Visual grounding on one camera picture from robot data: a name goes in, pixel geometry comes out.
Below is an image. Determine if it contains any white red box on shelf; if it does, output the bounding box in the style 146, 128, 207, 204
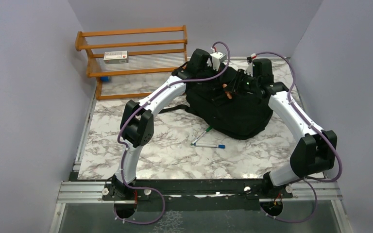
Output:
103, 50, 128, 64

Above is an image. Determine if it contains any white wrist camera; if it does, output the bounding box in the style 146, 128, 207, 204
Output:
244, 53, 257, 77
207, 48, 227, 72

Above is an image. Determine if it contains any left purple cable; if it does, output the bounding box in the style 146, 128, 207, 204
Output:
113, 41, 232, 226

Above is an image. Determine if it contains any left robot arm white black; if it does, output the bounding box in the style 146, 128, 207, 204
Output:
111, 49, 231, 200

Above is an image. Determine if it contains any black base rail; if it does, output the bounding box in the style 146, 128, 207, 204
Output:
102, 178, 293, 212

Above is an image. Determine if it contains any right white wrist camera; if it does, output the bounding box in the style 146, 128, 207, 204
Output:
244, 53, 257, 77

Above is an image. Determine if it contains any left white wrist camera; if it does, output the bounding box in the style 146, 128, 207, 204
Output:
207, 48, 227, 72

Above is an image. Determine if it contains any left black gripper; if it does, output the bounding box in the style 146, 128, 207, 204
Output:
196, 63, 221, 90

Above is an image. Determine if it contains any copper orange pen case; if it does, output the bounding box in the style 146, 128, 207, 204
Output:
222, 83, 232, 100

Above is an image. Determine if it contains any wooden shelf rack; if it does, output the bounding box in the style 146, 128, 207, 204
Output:
75, 25, 188, 100

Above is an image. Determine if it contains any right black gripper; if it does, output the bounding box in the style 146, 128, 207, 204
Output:
224, 69, 260, 97

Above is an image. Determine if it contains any blue capped marker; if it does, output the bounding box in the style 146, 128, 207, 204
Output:
194, 143, 225, 149

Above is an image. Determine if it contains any black student backpack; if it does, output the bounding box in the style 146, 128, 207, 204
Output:
160, 67, 273, 140

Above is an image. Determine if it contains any green capped marker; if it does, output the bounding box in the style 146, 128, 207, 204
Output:
190, 126, 213, 146

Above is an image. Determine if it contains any blue object under shelf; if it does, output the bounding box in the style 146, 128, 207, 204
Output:
100, 76, 110, 82

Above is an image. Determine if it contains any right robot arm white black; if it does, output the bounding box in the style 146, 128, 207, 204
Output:
232, 55, 337, 198

